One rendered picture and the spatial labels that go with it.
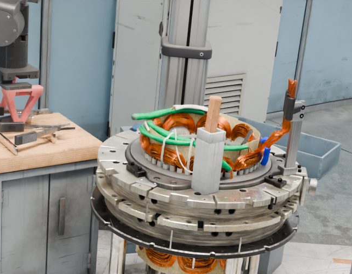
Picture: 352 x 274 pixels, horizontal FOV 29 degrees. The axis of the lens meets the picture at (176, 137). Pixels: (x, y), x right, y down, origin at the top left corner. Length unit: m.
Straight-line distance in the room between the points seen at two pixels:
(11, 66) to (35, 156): 0.16
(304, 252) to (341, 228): 2.02
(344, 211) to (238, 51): 1.01
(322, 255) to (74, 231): 0.57
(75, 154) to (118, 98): 2.47
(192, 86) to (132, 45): 1.99
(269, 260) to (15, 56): 0.62
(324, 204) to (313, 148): 2.42
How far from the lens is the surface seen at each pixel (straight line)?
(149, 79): 3.38
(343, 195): 3.94
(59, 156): 1.14
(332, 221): 3.59
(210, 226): 0.94
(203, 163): 0.93
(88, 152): 1.16
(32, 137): 1.13
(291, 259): 1.48
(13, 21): 1.09
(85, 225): 1.24
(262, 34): 3.70
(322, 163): 1.25
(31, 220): 1.18
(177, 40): 1.48
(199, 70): 1.49
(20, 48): 1.18
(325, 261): 1.50
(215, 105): 0.91
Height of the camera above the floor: 1.48
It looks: 19 degrees down
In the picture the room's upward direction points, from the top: 6 degrees clockwise
